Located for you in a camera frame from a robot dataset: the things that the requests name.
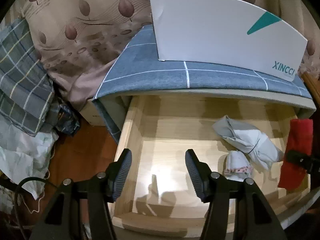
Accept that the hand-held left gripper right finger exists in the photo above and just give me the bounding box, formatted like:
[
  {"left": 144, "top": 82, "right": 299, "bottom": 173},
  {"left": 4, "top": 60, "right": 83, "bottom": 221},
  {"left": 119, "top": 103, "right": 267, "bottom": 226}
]
[{"left": 184, "top": 149, "right": 288, "bottom": 240}]

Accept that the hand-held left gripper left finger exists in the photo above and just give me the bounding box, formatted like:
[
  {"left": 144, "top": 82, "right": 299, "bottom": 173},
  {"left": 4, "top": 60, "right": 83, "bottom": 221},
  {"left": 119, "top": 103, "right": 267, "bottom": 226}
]
[{"left": 29, "top": 148, "right": 133, "bottom": 240}]

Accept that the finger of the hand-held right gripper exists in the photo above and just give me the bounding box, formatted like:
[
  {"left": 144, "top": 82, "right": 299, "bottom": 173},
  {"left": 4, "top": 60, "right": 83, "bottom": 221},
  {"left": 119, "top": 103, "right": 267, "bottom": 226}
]
[{"left": 285, "top": 149, "right": 318, "bottom": 180}]

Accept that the red underwear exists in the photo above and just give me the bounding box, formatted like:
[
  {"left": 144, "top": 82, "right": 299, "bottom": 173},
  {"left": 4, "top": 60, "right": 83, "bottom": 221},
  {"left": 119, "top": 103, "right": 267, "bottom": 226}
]
[{"left": 278, "top": 119, "right": 314, "bottom": 190}]

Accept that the white pink trimmed underwear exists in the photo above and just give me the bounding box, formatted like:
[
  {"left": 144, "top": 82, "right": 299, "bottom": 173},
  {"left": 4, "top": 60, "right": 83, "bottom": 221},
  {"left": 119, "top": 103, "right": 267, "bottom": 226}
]
[{"left": 223, "top": 151, "right": 252, "bottom": 182}]

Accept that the grey fronted wooden drawer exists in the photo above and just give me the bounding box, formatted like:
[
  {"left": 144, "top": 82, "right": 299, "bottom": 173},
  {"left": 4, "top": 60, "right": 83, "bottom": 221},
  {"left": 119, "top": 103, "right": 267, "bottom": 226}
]
[{"left": 112, "top": 94, "right": 313, "bottom": 230}]

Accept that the grey white underwear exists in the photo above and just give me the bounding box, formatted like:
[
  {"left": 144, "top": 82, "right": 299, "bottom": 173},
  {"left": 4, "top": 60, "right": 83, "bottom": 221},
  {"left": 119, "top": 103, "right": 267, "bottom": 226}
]
[{"left": 212, "top": 115, "right": 285, "bottom": 172}]

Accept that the white shoe box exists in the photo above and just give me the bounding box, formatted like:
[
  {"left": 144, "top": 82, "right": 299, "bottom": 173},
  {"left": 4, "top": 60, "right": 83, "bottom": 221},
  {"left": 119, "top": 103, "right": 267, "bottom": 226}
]
[{"left": 149, "top": 0, "right": 308, "bottom": 82}]

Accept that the beige cardboard box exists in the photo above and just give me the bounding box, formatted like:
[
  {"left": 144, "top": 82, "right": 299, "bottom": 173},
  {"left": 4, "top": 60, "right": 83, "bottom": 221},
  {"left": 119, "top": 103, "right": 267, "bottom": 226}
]
[{"left": 81, "top": 99, "right": 105, "bottom": 127}]

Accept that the dark blue packet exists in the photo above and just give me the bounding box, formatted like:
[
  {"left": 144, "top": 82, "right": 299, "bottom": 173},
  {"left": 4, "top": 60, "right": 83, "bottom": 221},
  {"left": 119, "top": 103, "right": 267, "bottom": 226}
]
[{"left": 49, "top": 102, "right": 80, "bottom": 137}]

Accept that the white crumpled sheet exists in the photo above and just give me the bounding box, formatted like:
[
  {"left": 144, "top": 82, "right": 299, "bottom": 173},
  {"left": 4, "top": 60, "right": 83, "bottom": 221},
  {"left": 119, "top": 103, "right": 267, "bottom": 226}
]
[{"left": 0, "top": 120, "right": 59, "bottom": 200}]

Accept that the blue checked cloth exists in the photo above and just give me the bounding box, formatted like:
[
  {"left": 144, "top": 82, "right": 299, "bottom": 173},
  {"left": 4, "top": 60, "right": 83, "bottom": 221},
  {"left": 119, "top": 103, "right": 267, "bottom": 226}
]
[{"left": 92, "top": 25, "right": 313, "bottom": 144}]

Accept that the plaid blanket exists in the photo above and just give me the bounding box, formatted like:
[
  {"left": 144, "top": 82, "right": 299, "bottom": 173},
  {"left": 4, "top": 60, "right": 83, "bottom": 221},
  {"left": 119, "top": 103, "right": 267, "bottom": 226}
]
[{"left": 0, "top": 17, "right": 55, "bottom": 137}]

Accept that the leaf print beige curtain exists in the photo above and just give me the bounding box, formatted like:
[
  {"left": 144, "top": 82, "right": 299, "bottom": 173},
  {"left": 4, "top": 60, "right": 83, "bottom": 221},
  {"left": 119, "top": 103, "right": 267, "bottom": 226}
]
[{"left": 5, "top": 0, "right": 320, "bottom": 112}]

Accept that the black cable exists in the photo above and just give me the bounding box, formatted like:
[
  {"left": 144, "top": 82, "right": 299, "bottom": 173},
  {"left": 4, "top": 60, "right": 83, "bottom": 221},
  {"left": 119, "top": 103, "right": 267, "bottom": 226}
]
[{"left": 14, "top": 176, "right": 58, "bottom": 240}]

